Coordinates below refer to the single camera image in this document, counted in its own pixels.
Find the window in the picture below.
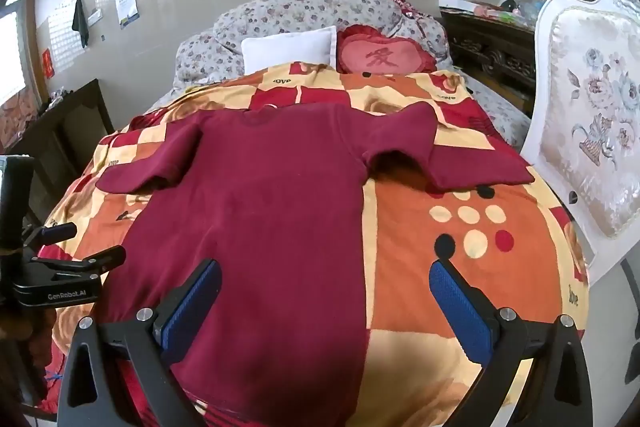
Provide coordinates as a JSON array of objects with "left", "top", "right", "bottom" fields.
[{"left": 0, "top": 0, "right": 28, "bottom": 108}]

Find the red floral fabric bow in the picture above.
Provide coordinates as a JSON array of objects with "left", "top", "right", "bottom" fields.
[{"left": 390, "top": 0, "right": 441, "bottom": 20}]

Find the white ornate chair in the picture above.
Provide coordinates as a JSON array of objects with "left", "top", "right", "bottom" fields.
[{"left": 520, "top": 0, "right": 640, "bottom": 385}]

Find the white flat box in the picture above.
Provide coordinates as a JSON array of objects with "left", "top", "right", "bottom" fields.
[{"left": 439, "top": 0, "right": 501, "bottom": 15}]

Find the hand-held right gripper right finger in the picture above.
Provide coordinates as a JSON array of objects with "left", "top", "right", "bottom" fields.
[{"left": 428, "top": 258, "right": 596, "bottom": 427}]

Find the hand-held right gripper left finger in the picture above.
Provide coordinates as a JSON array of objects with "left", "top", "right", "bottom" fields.
[{"left": 57, "top": 258, "right": 223, "bottom": 427}]

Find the red heart cushion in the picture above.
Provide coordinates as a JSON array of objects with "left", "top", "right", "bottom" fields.
[{"left": 336, "top": 24, "right": 440, "bottom": 75}]

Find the orange red patterned blanket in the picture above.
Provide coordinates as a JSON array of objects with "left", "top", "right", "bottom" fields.
[{"left": 30, "top": 61, "right": 591, "bottom": 427}]

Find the white pillow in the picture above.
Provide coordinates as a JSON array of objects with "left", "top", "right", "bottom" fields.
[{"left": 241, "top": 26, "right": 338, "bottom": 75}]

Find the dark carved wooden cabinet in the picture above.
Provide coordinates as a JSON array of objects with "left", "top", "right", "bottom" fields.
[{"left": 439, "top": 7, "right": 538, "bottom": 118}]

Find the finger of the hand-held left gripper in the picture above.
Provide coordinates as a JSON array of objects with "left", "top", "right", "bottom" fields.
[
  {"left": 30, "top": 245, "right": 127, "bottom": 280},
  {"left": 40, "top": 222, "right": 78, "bottom": 244}
]

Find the dark hanging cloth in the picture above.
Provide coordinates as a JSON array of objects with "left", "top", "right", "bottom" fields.
[{"left": 71, "top": 0, "right": 91, "bottom": 48}]

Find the floral grey quilt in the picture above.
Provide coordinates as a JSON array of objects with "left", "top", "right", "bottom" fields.
[{"left": 172, "top": 0, "right": 531, "bottom": 148}]

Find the red patterned cloth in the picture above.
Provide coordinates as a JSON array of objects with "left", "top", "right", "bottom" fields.
[{"left": 0, "top": 89, "right": 41, "bottom": 148}]

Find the dark red shirt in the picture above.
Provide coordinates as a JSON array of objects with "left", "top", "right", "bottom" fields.
[{"left": 95, "top": 102, "right": 536, "bottom": 427}]

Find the dark wooden side table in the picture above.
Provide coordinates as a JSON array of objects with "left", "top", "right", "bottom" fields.
[{"left": 10, "top": 78, "right": 116, "bottom": 228}]

